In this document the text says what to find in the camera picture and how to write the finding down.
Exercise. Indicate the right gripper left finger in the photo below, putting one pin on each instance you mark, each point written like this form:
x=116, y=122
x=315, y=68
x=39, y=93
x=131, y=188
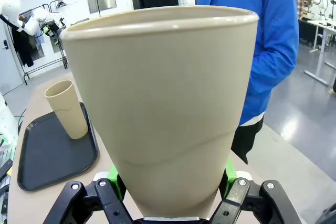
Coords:
x=92, y=203

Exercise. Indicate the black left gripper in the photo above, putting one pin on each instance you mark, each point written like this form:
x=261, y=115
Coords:
x=52, y=28

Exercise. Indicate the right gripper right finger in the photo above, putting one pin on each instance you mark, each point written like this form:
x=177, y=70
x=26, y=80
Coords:
x=252, y=203

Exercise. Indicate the tall beige cup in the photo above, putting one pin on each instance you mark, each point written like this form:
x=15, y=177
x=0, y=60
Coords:
x=162, y=98
x=68, y=111

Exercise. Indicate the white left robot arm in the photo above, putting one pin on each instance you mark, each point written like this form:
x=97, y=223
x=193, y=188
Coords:
x=10, y=5

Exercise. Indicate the person's left forearm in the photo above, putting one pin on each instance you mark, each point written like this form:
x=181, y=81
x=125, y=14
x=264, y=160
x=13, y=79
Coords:
x=278, y=72

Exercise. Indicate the black hanging garment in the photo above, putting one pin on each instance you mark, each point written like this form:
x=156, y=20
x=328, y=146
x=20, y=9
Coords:
x=23, y=48

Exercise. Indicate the black plastic tray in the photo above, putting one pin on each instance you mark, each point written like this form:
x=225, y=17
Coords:
x=52, y=155

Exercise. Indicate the person in blue shirt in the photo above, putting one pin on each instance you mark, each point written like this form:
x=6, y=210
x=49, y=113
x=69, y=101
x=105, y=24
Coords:
x=262, y=24

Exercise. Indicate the white height-adjustable table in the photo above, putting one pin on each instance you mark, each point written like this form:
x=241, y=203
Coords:
x=320, y=24

